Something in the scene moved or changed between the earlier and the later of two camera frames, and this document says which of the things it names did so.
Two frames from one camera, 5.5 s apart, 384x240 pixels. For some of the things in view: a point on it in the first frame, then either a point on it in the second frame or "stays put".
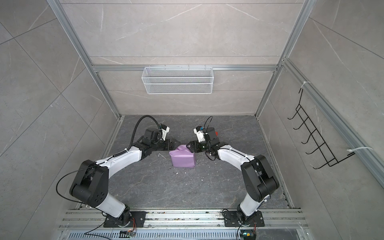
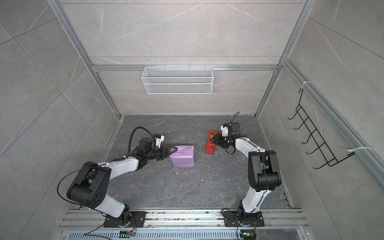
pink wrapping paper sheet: [182, 157] stays put
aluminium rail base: [206, 225] stays put
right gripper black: [196, 147] → [218, 140]
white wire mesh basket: [178, 80] stays put
